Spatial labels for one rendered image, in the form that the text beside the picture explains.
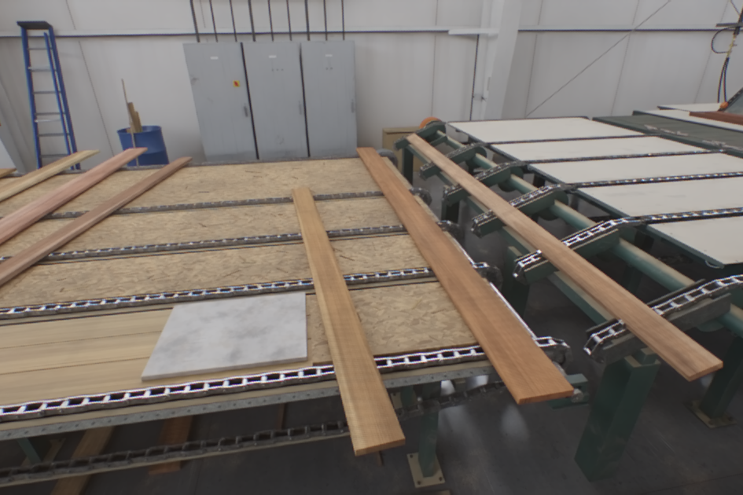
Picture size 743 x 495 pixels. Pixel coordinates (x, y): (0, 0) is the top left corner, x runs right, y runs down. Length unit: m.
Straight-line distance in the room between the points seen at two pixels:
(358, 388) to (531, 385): 0.58
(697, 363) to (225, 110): 6.22
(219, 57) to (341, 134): 2.06
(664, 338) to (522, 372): 0.56
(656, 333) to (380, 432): 1.11
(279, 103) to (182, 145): 1.95
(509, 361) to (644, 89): 8.47
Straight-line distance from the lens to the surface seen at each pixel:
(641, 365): 1.98
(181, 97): 7.43
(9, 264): 2.92
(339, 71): 6.58
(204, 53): 6.68
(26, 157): 8.39
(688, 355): 1.79
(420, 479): 2.26
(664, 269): 2.32
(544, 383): 1.54
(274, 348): 1.68
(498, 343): 1.64
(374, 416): 1.34
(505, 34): 7.03
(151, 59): 7.52
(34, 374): 2.03
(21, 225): 3.54
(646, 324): 1.89
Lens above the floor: 1.91
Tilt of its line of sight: 27 degrees down
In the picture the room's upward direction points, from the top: 1 degrees counter-clockwise
